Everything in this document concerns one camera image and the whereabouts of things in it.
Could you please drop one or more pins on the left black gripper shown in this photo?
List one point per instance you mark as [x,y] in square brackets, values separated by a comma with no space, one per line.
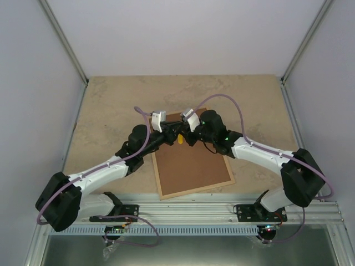
[168,129]

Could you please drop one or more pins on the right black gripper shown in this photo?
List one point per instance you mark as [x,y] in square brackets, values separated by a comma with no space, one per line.
[191,141]

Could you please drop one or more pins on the yellow handled screwdriver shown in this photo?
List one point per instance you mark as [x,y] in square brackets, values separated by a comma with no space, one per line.
[180,139]

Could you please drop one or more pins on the wooden photo frame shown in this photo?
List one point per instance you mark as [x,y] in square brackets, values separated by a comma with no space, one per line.
[182,169]

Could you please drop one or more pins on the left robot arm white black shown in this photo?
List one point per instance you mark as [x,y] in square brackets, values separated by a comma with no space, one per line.
[60,202]

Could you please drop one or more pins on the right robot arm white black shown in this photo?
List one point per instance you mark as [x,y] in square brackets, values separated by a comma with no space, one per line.
[298,170]

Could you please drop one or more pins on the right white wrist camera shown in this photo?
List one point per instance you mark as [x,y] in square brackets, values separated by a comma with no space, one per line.
[191,118]

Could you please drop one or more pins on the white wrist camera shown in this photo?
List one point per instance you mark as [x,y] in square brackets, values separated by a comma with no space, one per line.
[191,118]
[157,117]

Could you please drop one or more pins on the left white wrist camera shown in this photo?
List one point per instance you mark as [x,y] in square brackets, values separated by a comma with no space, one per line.
[157,117]

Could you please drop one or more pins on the aluminium rail base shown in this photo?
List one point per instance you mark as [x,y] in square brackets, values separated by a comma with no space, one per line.
[217,208]

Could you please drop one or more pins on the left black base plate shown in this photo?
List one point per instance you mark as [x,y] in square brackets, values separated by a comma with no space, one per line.
[124,210]

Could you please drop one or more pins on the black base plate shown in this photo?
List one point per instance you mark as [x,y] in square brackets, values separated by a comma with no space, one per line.
[253,213]
[124,210]

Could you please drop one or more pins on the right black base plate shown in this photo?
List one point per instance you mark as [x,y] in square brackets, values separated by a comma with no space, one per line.
[253,213]

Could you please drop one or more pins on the grey slotted cable duct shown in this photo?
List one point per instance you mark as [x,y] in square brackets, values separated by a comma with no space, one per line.
[162,230]

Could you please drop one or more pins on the left aluminium corner post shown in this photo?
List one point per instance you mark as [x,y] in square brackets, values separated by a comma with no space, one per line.
[46,8]

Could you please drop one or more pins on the aluminium corner post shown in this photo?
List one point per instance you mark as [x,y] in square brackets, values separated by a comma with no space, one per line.
[46,8]
[311,32]

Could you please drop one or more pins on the right aluminium corner post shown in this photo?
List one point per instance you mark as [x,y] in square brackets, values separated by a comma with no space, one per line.
[311,32]

